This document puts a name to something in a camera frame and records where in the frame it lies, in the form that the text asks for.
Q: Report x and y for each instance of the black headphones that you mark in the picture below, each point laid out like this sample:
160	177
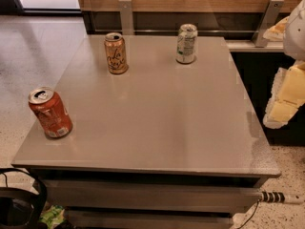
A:
21	209

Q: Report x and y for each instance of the black white striped handle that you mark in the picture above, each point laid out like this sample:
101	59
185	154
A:
279	197

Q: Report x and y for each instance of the red soda can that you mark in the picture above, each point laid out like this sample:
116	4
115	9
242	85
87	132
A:
49	109

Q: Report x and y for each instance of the orange LaCroix can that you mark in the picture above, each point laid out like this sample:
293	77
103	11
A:
115	53

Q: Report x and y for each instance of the green snack bag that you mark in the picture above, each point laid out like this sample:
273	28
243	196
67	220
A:
53	216

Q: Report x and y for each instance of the white green soda can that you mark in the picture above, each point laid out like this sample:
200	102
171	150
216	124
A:
186	43

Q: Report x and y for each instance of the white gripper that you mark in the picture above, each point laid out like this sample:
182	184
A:
295	37

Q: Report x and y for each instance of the grey drawer cabinet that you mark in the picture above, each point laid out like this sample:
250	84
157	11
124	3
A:
162	146

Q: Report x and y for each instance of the left metal bracket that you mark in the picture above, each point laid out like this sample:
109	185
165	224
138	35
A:
126	17

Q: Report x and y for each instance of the metal bracket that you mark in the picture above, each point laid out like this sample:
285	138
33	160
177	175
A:
267	20
126	17

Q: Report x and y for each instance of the right metal bracket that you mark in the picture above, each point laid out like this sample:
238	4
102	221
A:
267	20

